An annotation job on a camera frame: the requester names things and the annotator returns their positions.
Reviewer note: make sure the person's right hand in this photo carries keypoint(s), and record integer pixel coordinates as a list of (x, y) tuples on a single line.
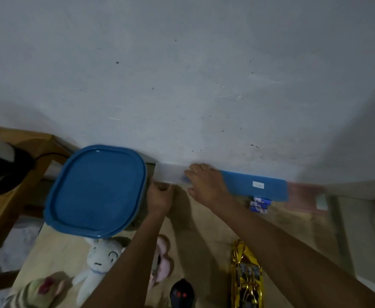
[(210, 186)]

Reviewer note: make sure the person's left hand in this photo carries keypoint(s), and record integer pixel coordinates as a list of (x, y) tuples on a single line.
[(160, 200)]

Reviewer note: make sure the person's left fingers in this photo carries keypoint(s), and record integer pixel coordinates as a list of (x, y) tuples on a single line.
[(160, 186)]

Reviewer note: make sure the person's right fingers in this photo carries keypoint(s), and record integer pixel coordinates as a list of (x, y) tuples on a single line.
[(194, 173)]

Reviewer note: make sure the translucent box with blue lid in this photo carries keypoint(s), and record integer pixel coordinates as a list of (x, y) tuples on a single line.
[(255, 186)]

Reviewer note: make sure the person's left forearm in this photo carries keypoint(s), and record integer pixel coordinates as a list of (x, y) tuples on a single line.
[(132, 263)]

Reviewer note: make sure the person's right forearm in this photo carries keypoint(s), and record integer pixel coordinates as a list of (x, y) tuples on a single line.
[(290, 256)]

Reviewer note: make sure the large container with blue lid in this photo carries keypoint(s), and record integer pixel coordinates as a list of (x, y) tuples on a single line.
[(97, 192)]

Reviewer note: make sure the pink plush toy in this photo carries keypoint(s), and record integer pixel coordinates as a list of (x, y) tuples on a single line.
[(163, 259)]

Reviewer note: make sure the blue and white battery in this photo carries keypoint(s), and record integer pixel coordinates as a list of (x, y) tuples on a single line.
[(264, 200), (258, 208)]

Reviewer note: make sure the white plush rabbit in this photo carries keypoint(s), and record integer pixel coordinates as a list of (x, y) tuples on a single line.
[(97, 263)]

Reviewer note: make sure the black toy with red eyes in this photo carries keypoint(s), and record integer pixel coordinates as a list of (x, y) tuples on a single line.
[(181, 295)]

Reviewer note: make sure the reddish flat box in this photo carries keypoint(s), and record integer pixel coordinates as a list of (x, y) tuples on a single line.
[(304, 197)]

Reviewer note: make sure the gold toy car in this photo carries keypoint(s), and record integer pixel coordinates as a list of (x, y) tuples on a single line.
[(246, 275)]

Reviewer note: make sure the wooden side table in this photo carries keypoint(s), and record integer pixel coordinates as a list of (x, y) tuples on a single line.
[(10, 202)]

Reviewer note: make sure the black and grey appliance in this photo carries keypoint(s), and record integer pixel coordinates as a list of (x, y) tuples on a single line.
[(1, 166)]

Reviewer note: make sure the striped plush toy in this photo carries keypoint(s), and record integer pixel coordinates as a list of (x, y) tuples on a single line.
[(36, 293)]

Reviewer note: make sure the white cabinet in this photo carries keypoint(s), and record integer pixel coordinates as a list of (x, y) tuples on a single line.
[(364, 227)]

